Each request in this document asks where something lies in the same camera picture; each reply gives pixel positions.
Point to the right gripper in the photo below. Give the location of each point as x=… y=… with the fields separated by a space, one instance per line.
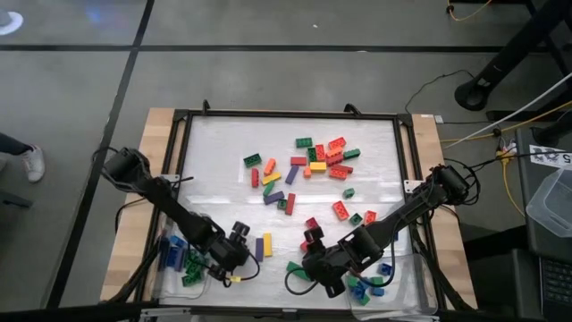
x=339 y=264

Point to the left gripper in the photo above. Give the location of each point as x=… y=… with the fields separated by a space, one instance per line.
x=223 y=255

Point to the small red toy block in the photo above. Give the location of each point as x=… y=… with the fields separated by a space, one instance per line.
x=304 y=246

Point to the long purple toy block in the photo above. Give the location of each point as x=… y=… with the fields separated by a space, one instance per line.
x=291 y=175
x=259 y=249
x=274 y=197

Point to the long yellow toy block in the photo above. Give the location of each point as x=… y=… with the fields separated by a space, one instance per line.
x=267 y=244

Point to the long red toy block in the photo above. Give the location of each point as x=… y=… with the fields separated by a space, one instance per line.
x=290 y=204
x=254 y=177

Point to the long green toy block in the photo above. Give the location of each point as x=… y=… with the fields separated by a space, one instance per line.
x=268 y=188

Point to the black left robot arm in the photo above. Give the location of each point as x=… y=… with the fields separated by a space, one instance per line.
x=170 y=203

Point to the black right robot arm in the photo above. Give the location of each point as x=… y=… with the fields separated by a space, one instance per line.
x=411 y=205

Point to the small orange toy block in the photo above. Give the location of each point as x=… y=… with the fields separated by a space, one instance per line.
x=307 y=172

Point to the clear plastic bin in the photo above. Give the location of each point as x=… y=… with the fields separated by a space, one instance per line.
x=170 y=291
x=411 y=290

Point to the white plastic table sheet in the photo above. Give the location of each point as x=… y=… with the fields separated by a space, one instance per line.
x=223 y=134

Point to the small white tag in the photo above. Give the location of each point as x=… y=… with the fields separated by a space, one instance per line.
x=439 y=119

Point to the black crossbar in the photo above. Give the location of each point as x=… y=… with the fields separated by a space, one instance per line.
x=67 y=313

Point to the power strip with plugs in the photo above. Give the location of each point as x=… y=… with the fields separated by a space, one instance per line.
x=505 y=152

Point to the dark grey cart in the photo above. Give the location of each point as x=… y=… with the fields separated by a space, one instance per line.
x=529 y=250

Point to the person's shoe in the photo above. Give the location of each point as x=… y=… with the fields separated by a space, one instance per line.
x=35 y=163

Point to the black chair base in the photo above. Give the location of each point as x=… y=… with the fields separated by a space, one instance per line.
x=15 y=200

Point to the clear plastic storage tub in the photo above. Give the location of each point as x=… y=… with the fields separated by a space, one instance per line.
x=552 y=205

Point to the white paper label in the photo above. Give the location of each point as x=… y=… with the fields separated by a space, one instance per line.
x=547 y=156

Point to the black keyboard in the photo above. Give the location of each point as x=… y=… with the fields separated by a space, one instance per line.
x=558 y=286

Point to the black stand foot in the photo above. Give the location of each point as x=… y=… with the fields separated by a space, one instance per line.
x=554 y=132

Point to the black floor stand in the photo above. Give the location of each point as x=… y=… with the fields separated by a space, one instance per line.
x=514 y=49

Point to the white floor disc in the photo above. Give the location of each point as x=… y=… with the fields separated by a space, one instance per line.
x=18 y=24

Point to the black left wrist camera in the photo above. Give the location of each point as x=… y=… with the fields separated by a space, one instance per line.
x=218 y=273

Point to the black metal table frame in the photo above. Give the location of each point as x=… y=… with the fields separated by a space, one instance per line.
x=290 y=113

